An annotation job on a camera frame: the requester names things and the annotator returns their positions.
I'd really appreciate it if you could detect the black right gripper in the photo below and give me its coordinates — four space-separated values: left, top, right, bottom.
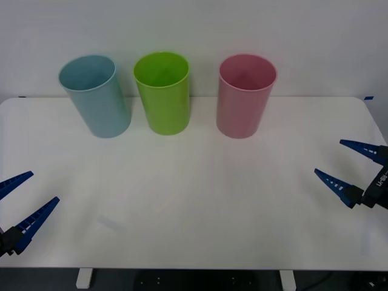
314 139 388 210

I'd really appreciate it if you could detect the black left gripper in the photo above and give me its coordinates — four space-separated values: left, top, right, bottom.
0 170 61 258

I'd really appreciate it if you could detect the white table leg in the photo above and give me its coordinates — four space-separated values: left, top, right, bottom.
75 269 93 289
279 269 296 291

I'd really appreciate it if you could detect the pale blue plastic bin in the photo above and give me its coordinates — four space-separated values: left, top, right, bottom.
58 54 132 139

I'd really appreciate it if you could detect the pink plastic bin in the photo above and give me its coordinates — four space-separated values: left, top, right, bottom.
216 53 278 139

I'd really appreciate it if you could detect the green plastic bin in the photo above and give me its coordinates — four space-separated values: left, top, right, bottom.
133 51 191 136

